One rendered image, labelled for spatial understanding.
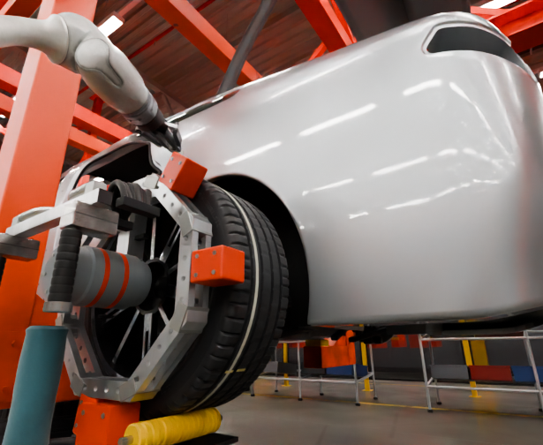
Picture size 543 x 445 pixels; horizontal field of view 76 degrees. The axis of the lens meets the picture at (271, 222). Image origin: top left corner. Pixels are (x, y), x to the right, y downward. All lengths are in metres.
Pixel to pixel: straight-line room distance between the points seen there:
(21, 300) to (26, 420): 0.50
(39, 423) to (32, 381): 0.09
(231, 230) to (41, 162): 0.89
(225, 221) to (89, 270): 0.32
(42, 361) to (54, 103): 1.00
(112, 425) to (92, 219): 0.45
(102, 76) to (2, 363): 0.92
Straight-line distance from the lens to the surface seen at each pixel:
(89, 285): 0.88
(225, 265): 0.71
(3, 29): 0.90
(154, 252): 1.06
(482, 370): 4.49
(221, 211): 0.87
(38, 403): 1.00
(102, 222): 0.76
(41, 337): 1.00
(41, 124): 1.59
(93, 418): 0.97
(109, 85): 0.86
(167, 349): 0.79
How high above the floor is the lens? 0.69
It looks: 19 degrees up
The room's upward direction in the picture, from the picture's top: 1 degrees counter-clockwise
